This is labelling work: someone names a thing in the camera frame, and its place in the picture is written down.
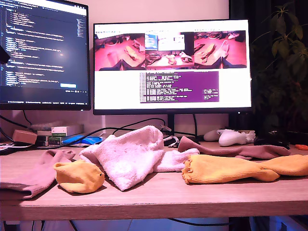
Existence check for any mauve sock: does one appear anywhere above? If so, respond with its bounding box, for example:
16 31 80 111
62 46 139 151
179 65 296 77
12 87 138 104
0 149 77 200
178 136 292 160

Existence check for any orange frilled sock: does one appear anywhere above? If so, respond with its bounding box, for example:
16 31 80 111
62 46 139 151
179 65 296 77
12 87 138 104
53 160 106 194
181 154 308 185

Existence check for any white terry sock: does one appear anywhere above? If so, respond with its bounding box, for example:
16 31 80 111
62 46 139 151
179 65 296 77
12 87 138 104
79 134 200 175
92 125 165 192

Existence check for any dark code screen monitor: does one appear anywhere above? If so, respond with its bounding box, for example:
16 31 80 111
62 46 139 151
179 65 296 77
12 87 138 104
0 0 91 111

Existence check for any white green small box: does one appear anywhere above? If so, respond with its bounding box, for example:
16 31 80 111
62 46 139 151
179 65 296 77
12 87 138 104
51 126 67 137

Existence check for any black flat device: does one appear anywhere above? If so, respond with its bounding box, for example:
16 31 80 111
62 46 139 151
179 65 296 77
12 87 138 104
0 141 33 155

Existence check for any stack of green boxes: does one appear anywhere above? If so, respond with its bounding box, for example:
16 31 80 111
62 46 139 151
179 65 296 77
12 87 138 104
37 136 62 147

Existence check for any blue pouch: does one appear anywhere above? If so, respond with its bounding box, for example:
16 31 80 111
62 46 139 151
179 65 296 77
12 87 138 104
61 134 104 146

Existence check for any black monitor stand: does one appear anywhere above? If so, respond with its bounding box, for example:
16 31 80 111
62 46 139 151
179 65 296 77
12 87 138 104
163 113 203 147

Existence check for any beige game controller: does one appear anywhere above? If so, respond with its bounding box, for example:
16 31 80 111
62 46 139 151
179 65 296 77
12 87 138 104
203 129 222 142

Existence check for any white screen monitor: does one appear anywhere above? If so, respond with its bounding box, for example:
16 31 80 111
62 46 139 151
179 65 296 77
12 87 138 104
92 19 253 116

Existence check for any white game controller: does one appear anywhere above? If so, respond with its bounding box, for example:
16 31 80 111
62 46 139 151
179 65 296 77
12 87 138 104
218 128 248 147

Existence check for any small white crumpled object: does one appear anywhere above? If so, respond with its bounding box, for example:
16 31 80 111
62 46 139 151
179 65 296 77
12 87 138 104
244 130 256 143

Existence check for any black wallet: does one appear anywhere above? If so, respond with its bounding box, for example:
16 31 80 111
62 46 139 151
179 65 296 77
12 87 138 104
254 136 291 148

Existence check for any green houseplant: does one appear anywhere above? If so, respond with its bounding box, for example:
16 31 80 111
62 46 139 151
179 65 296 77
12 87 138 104
250 1 308 145

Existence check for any thin black cable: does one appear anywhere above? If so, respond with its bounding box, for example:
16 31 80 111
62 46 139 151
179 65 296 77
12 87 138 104
23 110 32 126

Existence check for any long black cable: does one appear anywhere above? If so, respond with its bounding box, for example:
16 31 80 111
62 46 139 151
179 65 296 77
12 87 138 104
36 117 167 149

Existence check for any white cable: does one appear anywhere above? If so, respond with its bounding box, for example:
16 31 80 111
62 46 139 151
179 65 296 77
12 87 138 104
163 135 180 148

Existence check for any black monitor cable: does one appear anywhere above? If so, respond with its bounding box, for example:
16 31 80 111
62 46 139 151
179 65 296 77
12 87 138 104
192 114 200 142

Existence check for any black cable under table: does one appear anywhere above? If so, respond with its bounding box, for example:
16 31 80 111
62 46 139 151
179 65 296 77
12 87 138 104
168 218 231 227

